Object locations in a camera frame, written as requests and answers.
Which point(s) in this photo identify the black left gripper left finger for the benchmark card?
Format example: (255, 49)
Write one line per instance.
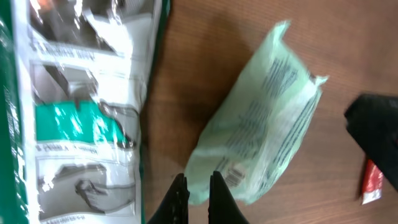
(174, 207)

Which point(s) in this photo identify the light green tissue pack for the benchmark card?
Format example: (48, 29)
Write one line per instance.
(259, 126)

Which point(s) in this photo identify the green foil packet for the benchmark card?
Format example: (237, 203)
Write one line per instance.
(74, 81)

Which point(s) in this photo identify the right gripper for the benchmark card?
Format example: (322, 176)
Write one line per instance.
(371, 120)

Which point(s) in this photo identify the red white snack packet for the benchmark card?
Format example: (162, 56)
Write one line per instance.
(372, 183)

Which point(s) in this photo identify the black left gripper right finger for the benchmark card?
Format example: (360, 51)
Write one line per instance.
(222, 206)

